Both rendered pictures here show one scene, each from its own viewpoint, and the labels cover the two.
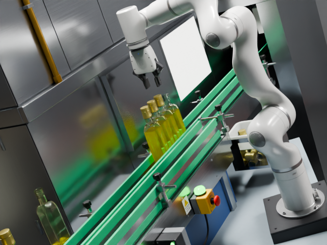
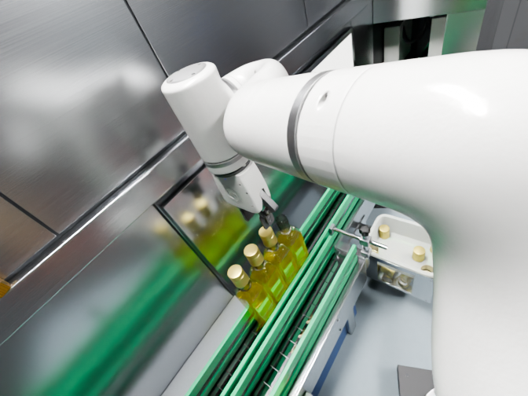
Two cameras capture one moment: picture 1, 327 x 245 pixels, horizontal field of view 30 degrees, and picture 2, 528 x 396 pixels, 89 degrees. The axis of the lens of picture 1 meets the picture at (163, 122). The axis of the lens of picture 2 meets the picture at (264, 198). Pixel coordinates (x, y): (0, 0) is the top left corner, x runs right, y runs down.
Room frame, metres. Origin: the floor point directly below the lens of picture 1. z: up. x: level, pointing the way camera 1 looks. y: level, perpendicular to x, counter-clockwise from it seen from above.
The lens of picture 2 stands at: (2.01, -0.18, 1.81)
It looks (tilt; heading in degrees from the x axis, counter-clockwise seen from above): 42 degrees down; 20
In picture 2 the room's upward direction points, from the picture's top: 24 degrees counter-clockwise
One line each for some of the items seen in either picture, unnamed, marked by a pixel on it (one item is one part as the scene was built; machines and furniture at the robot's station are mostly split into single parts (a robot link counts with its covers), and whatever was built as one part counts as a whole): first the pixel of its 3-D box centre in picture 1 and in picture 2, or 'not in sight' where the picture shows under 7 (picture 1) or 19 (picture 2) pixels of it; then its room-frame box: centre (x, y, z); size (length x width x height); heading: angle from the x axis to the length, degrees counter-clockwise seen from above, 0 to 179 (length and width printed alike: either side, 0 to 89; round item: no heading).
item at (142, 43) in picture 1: (137, 43); (226, 154); (2.39, -0.01, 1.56); 0.09 x 0.08 x 0.03; 56
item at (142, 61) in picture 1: (143, 58); (240, 180); (2.39, -0.01, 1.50); 0.10 x 0.07 x 0.11; 56
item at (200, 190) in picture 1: (199, 190); not in sight; (2.08, -0.04, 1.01); 0.04 x 0.04 x 0.03
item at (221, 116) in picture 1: (216, 119); (357, 239); (2.48, -0.22, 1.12); 0.17 x 0.03 x 0.12; 57
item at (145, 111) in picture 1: (146, 112); (238, 276); (2.29, 0.05, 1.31); 0.04 x 0.04 x 0.04
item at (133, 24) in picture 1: (132, 24); (208, 112); (2.39, -0.01, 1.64); 0.09 x 0.08 x 0.13; 134
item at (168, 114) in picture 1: (171, 133); (284, 268); (2.39, -0.01, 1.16); 0.06 x 0.06 x 0.21; 56
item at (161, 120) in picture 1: (164, 140); (271, 285); (2.34, 0.02, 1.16); 0.06 x 0.06 x 0.21; 58
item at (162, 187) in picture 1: (168, 190); not in sight; (1.95, 0.07, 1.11); 0.07 x 0.04 x 0.13; 57
